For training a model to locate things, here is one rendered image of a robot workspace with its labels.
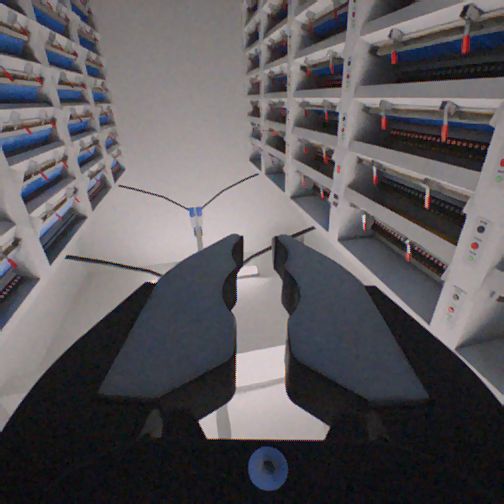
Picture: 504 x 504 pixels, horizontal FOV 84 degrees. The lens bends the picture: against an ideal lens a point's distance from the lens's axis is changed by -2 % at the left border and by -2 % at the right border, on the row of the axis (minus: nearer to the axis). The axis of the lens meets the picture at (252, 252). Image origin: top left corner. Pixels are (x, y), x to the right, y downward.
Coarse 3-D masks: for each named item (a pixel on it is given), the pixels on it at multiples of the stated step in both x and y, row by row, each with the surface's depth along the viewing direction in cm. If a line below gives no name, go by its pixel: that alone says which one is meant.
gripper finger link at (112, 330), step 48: (144, 288) 9; (96, 336) 7; (48, 384) 6; (96, 384) 6; (0, 432) 5; (48, 432) 5; (96, 432) 5; (144, 432) 5; (0, 480) 4; (48, 480) 4
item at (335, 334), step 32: (288, 256) 10; (320, 256) 10; (288, 288) 9; (320, 288) 9; (352, 288) 9; (288, 320) 7; (320, 320) 7; (352, 320) 7; (288, 352) 7; (320, 352) 7; (352, 352) 7; (384, 352) 7; (288, 384) 7; (320, 384) 6; (352, 384) 6; (384, 384) 6; (416, 384) 6; (320, 416) 7
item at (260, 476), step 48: (192, 432) 5; (336, 432) 5; (96, 480) 4; (144, 480) 4; (192, 480) 4; (240, 480) 4; (288, 480) 4; (336, 480) 4; (384, 480) 4; (432, 480) 4
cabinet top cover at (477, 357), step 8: (480, 344) 78; (488, 344) 78; (496, 344) 78; (456, 352) 77; (464, 352) 76; (472, 352) 76; (480, 352) 76; (488, 352) 76; (496, 352) 76; (464, 360) 74; (472, 360) 74; (480, 360) 74; (488, 360) 74; (496, 360) 73; (472, 368) 72; (480, 368) 72; (488, 368) 71; (496, 368) 71; (480, 376) 70; (488, 376) 69; (496, 376) 69; (488, 384) 68; (496, 384) 67; (496, 392) 66
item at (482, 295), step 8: (496, 272) 64; (488, 280) 66; (496, 280) 64; (480, 288) 67; (488, 288) 68; (496, 288) 64; (472, 296) 68; (480, 296) 69; (488, 296) 69; (496, 296) 68; (488, 304) 71; (496, 304) 72
